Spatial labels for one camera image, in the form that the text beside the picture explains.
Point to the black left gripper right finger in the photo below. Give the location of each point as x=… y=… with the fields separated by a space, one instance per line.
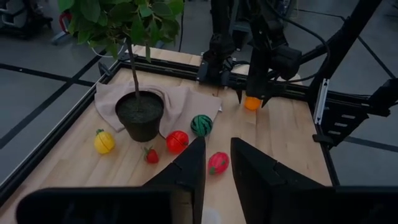
x=255 y=174

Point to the dark office chair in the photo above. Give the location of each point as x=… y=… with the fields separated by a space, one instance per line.
x=21 y=18

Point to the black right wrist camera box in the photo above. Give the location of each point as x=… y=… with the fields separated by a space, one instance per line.
x=286 y=62

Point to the grey floor stand leg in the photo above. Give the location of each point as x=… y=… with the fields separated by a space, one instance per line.
x=60 y=38

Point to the green striped toy watermelon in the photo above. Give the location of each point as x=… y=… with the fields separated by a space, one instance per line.
x=201 y=125

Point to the green plant in black pot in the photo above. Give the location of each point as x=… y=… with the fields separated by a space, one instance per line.
x=140 y=115

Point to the yellow toy fruit green top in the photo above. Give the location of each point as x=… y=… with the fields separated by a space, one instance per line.
x=104 y=142

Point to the small red toy strawberry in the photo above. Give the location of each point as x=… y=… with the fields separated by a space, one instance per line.
x=151 y=155

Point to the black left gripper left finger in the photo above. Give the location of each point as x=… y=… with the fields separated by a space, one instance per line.
x=189 y=174

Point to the beige cloth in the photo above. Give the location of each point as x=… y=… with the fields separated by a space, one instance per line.
x=186 y=102

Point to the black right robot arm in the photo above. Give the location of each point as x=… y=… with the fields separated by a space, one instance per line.
x=219 y=46

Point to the orange toy orange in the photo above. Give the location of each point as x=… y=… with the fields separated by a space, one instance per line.
x=252 y=103

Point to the pink-red toy fruit green spots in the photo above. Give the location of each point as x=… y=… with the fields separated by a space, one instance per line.
x=218 y=162

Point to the silver metal bracket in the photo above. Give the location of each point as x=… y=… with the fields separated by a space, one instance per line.
x=321 y=99

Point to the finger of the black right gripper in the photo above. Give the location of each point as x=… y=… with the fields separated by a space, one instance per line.
x=265 y=101
x=239 y=96

